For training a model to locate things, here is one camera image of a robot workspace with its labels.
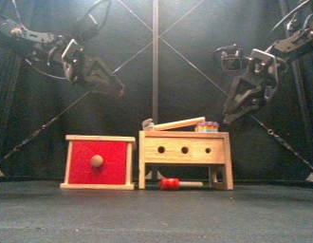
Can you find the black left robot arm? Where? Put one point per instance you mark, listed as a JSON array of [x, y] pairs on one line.
[[31, 36]]

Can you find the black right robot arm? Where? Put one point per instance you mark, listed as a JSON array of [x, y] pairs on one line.
[[294, 38]]

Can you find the wooden hammer with grey head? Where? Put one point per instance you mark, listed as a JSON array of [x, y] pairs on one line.
[[179, 124]]

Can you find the multicoloured toy peg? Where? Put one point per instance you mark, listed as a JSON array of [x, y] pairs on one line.
[[207, 126]]

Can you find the wooden toy workbench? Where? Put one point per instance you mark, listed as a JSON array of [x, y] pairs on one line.
[[183, 148]]

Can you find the wooden box with red drawer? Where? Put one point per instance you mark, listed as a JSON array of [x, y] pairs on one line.
[[96, 163]]

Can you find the red toy mallet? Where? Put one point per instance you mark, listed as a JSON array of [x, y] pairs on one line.
[[169, 183]]

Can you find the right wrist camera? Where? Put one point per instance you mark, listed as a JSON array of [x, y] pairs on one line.
[[227, 59]]

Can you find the vertical metal frame pole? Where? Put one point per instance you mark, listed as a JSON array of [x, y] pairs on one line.
[[155, 63]]

